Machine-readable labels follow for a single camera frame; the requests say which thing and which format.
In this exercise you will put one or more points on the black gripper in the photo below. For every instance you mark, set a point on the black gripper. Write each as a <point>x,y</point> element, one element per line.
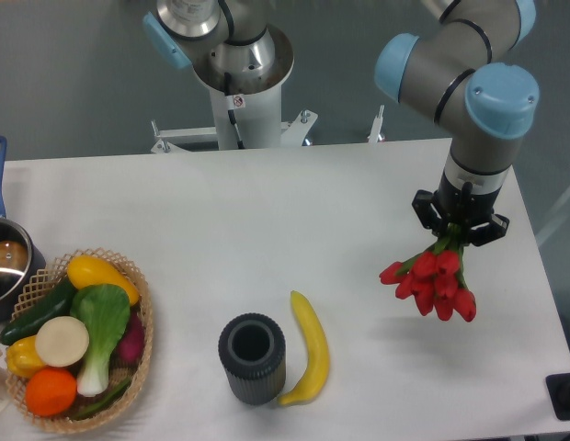
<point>460,204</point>

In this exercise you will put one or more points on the red tulip bouquet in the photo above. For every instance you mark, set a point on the red tulip bouquet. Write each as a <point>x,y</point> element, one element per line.
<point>434,278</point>

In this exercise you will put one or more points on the green chili pepper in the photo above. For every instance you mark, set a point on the green chili pepper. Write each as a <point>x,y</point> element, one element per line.
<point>105,402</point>

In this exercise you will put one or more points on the yellow bell pepper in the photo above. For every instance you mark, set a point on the yellow bell pepper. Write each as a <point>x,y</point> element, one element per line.
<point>22,358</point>

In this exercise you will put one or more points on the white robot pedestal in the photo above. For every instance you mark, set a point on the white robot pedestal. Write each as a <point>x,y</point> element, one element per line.
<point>241,122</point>

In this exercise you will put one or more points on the dark grey ribbed vase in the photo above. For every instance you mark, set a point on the dark grey ribbed vase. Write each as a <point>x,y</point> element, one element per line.
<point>252,350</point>

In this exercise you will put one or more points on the green bok choy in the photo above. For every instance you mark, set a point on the green bok choy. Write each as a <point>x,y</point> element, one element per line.
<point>104,310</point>

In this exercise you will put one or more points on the black device at table edge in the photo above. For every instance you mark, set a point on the black device at table edge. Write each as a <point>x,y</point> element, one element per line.
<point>558,386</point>

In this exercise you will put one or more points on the yellow banana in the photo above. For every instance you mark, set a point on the yellow banana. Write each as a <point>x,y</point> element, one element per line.
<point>317,370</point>

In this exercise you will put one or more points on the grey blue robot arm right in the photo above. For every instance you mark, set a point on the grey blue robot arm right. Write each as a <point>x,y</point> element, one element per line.
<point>457,80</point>

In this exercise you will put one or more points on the white round radish slice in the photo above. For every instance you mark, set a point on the white round radish slice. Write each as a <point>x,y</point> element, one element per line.
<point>62,341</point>

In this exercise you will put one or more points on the yellow squash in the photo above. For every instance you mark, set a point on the yellow squash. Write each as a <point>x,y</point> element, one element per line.
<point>86,270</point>

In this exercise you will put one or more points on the orange fruit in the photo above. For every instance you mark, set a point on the orange fruit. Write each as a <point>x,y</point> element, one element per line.
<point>50,391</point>

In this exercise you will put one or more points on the purple sweet potato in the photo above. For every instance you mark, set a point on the purple sweet potato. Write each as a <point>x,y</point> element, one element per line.
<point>131,345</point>

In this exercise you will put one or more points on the green cucumber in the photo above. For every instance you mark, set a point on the green cucumber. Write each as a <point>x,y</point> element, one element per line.
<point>55,303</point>

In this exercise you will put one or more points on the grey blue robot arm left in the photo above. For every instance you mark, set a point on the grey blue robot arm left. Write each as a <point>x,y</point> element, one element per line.
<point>241,60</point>

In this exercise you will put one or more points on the woven wicker basket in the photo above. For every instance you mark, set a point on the woven wicker basket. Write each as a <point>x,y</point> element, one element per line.
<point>129,365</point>

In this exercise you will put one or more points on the blue handled saucepan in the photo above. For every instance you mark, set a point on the blue handled saucepan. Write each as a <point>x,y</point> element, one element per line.
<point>20,259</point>

